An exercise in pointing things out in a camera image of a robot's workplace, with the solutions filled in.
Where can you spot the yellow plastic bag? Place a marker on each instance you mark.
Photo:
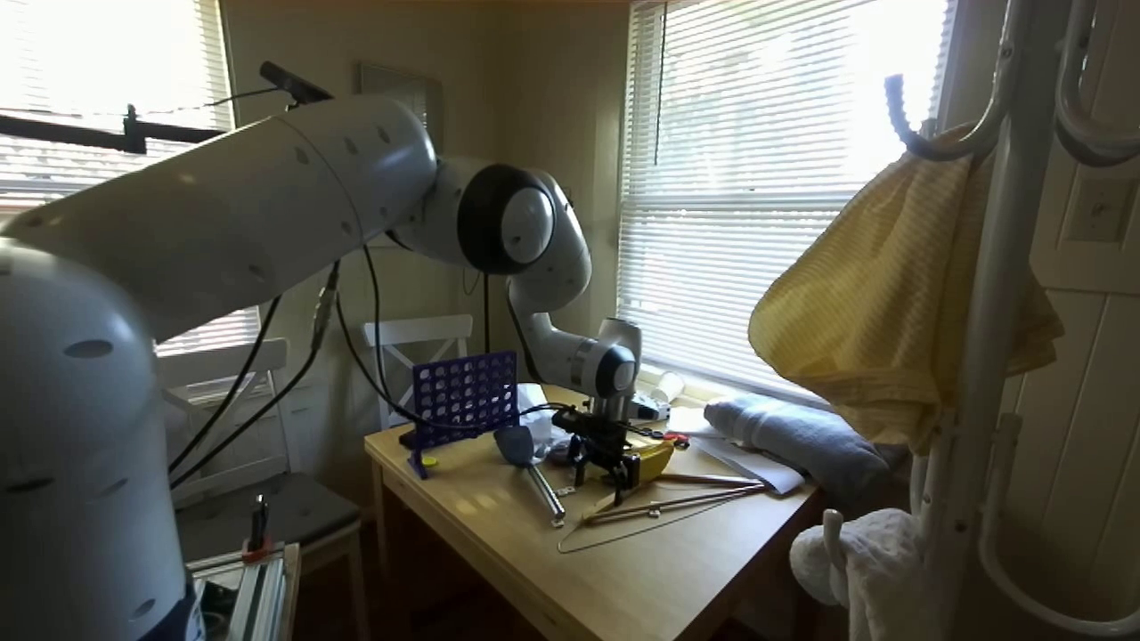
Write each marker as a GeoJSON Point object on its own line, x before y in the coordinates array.
{"type": "Point", "coordinates": [654, 461]}

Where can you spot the black red pen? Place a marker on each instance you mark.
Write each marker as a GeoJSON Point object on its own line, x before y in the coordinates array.
{"type": "Point", "coordinates": [256, 529]}

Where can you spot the grey folded towel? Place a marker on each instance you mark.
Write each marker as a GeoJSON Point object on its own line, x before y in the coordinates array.
{"type": "Point", "coordinates": [806, 448]}

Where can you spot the white paper sheet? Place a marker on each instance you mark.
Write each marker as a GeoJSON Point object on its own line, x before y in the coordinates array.
{"type": "Point", "coordinates": [767, 468]}

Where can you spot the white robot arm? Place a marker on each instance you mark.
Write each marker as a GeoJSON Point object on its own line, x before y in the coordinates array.
{"type": "Point", "coordinates": [235, 214]}

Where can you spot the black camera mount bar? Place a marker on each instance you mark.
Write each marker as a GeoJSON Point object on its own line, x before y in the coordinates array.
{"type": "Point", "coordinates": [73, 129]}

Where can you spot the white knotted cloth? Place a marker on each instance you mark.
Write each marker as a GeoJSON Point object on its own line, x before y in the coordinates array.
{"type": "Point", "coordinates": [876, 572]}

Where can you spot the blue white plastic packaging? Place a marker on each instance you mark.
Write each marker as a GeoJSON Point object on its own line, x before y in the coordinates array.
{"type": "Point", "coordinates": [539, 411]}

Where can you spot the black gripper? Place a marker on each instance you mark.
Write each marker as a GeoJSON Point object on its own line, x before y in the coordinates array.
{"type": "Point", "coordinates": [610, 428]}

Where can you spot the blue connect four grid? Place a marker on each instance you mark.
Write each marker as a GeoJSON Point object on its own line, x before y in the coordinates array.
{"type": "Point", "coordinates": [464, 397]}

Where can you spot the white window blinds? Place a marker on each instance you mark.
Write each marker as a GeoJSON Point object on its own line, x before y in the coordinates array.
{"type": "Point", "coordinates": [735, 180]}
{"type": "Point", "coordinates": [107, 60]}

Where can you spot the white metal coat rack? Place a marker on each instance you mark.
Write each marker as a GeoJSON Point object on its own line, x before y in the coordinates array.
{"type": "Point", "coordinates": [1003, 297]}

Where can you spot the white wooden chair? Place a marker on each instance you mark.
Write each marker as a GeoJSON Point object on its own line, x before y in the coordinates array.
{"type": "Point", "coordinates": [415, 335]}

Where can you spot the dark side table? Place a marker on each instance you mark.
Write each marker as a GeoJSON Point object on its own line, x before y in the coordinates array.
{"type": "Point", "coordinates": [296, 504]}

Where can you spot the yellow cloth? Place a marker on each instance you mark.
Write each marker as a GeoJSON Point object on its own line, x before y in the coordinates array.
{"type": "Point", "coordinates": [876, 297]}

